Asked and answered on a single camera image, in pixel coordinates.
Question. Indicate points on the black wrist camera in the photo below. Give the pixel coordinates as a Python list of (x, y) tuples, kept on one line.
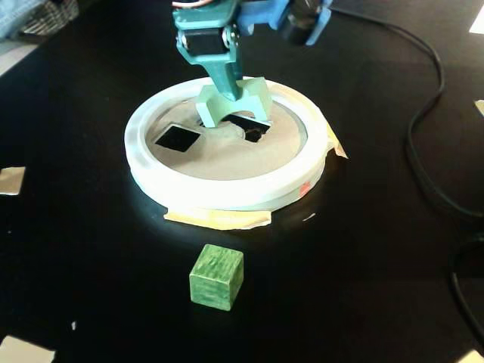
[(302, 22)]

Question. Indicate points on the green wooden cube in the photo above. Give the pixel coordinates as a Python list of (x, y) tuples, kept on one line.
[(215, 280)]

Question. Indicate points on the dark woven mesh object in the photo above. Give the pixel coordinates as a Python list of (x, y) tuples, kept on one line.
[(49, 19)]

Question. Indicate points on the teal gripper with servo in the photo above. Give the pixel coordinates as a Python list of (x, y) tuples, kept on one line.
[(212, 60)]

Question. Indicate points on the white paper sheet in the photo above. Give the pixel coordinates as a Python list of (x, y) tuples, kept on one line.
[(478, 24)]

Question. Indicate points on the blue denim cloth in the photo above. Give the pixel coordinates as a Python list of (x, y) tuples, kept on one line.
[(15, 15)]

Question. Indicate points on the light green U-shaped block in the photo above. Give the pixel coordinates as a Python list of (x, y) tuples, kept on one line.
[(253, 100)]

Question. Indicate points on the white round shape sorter lid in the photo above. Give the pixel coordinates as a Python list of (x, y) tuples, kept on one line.
[(227, 189)]

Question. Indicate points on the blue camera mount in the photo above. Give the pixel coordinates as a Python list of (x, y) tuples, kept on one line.
[(264, 15)]

